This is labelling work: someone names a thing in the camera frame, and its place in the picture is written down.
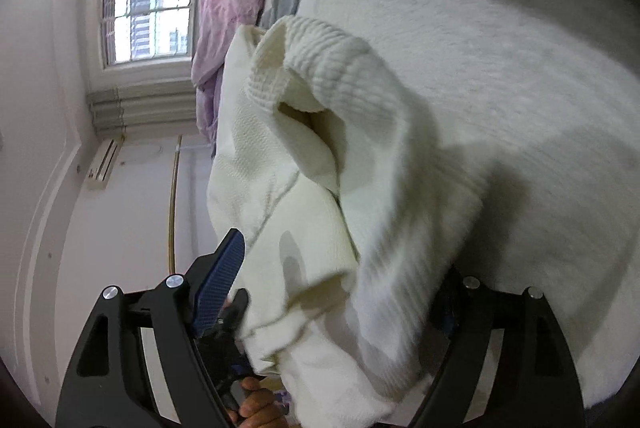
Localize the white button-up jacket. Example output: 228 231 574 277
207 16 496 427

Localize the white wall air conditioner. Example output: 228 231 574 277
86 137 124 190

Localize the wooden rail clothes rack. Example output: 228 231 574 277
167 133 183 274

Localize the person's right hand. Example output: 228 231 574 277
227 377 288 428

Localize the window with metal grille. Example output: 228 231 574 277
101 0 194 68

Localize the left striped curtain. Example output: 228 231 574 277
86 81 196 138

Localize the bed mattress with sheet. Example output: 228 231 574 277
297 0 639 408

